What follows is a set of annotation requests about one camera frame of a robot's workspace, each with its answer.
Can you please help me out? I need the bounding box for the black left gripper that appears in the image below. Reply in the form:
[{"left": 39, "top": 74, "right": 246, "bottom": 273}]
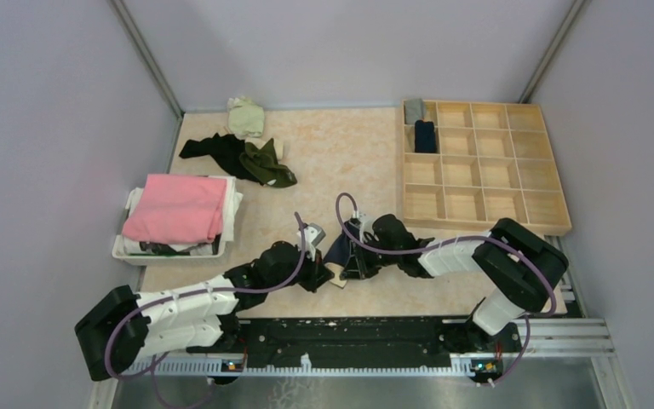
[{"left": 267, "top": 244, "right": 334, "bottom": 293}]

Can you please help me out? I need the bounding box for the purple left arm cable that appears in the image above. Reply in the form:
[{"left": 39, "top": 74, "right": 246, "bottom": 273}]
[{"left": 104, "top": 211, "right": 309, "bottom": 409}]

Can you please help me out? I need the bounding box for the navy underwear cream waistband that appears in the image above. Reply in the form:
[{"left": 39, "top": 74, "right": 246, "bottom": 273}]
[{"left": 323, "top": 233, "right": 352, "bottom": 289}]

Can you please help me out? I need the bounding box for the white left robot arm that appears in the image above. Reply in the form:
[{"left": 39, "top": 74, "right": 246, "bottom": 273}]
[{"left": 75, "top": 241, "right": 334, "bottom": 381}]

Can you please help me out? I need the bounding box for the black underwear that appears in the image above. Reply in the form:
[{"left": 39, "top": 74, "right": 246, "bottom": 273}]
[{"left": 179, "top": 133, "right": 260, "bottom": 183}]

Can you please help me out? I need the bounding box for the white folded cloth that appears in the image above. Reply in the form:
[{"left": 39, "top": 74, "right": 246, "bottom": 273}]
[{"left": 124, "top": 176, "right": 243, "bottom": 243}]

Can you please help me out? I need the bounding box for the navy orange underwear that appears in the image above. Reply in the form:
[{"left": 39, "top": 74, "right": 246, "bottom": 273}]
[{"left": 414, "top": 120, "right": 438, "bottom": 153}]

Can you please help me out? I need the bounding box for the pink folded cloth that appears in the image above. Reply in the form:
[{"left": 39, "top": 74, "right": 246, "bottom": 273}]
[{"left": 122, "top": 174, "right": 227, "bottom": 245}]

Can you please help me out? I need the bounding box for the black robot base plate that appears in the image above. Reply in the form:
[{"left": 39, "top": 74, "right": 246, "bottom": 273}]
[{"left": 186, "top": 316, "right": 522, "bottom": 369}]

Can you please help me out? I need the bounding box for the dark green underwear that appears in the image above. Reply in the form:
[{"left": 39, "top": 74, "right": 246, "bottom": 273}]
[{"left": 239, "top": 143, "right": 298, "bottom": 188}]

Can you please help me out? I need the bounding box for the grey underwear white waistband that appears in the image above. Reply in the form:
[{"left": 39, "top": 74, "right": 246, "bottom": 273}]
[{"left": 403, "top": 98, "right": 427, "bottom": 125}]

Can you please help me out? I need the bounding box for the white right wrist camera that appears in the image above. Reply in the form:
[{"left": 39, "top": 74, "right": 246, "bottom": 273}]
[{"left": 347, "top": 211, "right": 370, "bottom": 235}]

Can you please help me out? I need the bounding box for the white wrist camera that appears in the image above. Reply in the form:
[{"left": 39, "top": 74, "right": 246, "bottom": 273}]
[
  {"left": 301, "top": 223, "right": 326, "bottom": 252},
  {"left": 347, "top": 211, "right": 370, "bottom": 235}
]

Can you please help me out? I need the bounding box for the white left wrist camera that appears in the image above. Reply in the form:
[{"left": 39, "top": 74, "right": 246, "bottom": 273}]
[{"left": 301, "top": 223, "right": 326, "bottom": 252}]

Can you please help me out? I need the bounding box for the white perforated plastic basket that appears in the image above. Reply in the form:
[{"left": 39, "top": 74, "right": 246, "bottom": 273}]
[{"left": 112, "top": 188, "right": 232, "bottom": 268}]

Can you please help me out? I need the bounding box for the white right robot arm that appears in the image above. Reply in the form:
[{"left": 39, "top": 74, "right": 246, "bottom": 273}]
[{"left": 324, "top": 214, "right": 569, "bottom": 351}]

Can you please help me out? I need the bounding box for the aluminium frame rail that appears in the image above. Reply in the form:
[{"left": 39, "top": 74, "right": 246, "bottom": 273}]
[{"left": 89, "top": 317, "right": 637, "bottom": 408}]

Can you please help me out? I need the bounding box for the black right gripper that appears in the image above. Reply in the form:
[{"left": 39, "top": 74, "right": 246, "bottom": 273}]
[{"left": 343, "top": 234, "right": 402, "bottom": 279}]

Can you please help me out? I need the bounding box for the light green underwear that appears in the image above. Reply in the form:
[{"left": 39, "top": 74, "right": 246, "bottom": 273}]
[{"left": 227, "top": 97, "right": 266, "bottom": 138}]

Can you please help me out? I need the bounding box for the wooden compartment tray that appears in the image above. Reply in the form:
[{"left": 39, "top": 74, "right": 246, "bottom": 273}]
[{"left": 399, "top": 99, "right": 572, "bottom": 236}]

